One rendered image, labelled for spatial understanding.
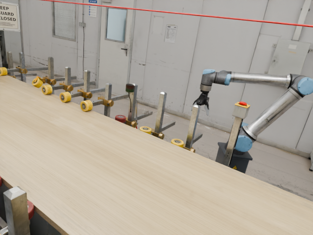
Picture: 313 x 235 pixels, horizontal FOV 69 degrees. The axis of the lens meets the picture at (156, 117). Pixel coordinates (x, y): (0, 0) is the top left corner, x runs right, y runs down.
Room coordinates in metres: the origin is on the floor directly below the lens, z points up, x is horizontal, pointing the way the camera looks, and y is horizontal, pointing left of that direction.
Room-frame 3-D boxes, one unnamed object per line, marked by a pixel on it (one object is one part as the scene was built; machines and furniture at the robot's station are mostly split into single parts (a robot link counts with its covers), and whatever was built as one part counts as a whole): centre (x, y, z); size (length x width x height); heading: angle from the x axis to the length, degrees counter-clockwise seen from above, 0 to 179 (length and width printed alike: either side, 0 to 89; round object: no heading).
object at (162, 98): (1.49, -0.02, 0.92); 0.04 x 0.04 x 0.48; 59
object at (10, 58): (2.51, 1.70, 0.87); 0.04 x 0.04 x 0.48; 59
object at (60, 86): (2.08, 0.84, 0.95); 0.50 x 0.04 x 0.04; 149
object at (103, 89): (1.95, 0.62, 0.95); 0.50 x 0.04 x 0.04; 149
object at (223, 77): (1.82, -0.47, 1.25); 0.12 x 0.12 x 0.09; 79
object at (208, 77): (1.83, -0.36, 1.25); 0.10 x 0.09 x 0.12; 79
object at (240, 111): (1.23, -0.46, 1.18); 0.07 x 0.07 x 0.08; 59
